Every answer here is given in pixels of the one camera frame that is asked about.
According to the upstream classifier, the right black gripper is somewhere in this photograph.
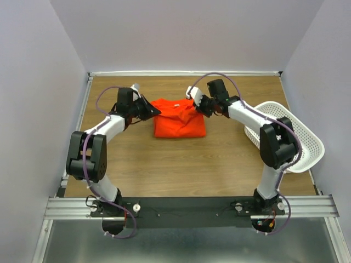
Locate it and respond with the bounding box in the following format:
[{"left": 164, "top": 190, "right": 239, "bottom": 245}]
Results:
[{"left": 192, "top": 94, "right": 217, "bottom": 119}]

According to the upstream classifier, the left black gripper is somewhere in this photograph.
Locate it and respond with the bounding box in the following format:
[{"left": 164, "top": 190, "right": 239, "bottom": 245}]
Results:
[{"left": 129, "top": 95, "right": 161, "bottom": 121}]

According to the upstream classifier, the orange t shirt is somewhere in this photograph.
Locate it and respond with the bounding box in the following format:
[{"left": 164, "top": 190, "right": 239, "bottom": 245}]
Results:
[{"left": 151, "top": 98, "right": 207, "bottom": 139}]

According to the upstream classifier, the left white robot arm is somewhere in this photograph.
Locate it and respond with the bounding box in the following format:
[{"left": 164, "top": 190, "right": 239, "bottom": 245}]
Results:
[{"left": 66, "top": 84, "right": 161, "bottom": 216}]

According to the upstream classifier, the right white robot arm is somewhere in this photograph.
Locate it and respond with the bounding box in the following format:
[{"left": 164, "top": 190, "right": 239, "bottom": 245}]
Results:
[{"left": 186, "top": 79, "right": 302, "bottom": 215}]

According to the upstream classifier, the back aluminium edge strip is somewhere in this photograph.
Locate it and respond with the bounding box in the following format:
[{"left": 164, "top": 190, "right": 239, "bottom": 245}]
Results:
[{"left": 88, "top": 70, "right": 281, "bottom": 77}]

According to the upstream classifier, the left white knob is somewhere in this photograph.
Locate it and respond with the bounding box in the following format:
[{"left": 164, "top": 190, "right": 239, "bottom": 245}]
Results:
[{"left": 133, "top": 203, "right": 141, "bottom": 213}]

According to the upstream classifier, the white knob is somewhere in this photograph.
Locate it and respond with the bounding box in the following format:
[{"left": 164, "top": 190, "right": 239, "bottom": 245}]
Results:
[
  {"left": 133, "top": 203, "right": 141, "bottom": 213},
  {"left": 235, "top": 203, "right": 243, "bottom": 211}
]

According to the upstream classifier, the right white knob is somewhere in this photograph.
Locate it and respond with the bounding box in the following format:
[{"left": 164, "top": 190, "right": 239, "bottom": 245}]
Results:
[{"left": 235, "top": 203, "right": 243, "bottom": 211}]

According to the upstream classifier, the white plastic basket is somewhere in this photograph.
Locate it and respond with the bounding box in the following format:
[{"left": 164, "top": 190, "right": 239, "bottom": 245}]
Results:
[{"left": 241, "top": 101, "right": 325, "bottom": 173}]

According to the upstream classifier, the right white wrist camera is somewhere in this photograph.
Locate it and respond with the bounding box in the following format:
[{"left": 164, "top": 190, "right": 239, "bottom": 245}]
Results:
[{"left": 185, "top": 86, "right": 203, "bottom": 106}]

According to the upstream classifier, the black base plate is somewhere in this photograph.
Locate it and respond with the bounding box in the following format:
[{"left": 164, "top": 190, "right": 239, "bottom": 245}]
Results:
[{"left": 90, "top": 196, "right": 286, "bottom": 228}]

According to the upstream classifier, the left aluminium side rail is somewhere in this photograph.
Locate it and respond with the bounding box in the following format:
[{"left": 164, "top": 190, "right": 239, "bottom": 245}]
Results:
[{"left": 54, "top": 76, "right": 93, "bottom": 198}]

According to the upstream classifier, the aluminium frame rail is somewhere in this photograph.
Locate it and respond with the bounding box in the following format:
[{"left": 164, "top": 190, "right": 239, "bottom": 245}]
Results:
[{"left": 44, "top": 195, "right": 339, "bottom": 220}]

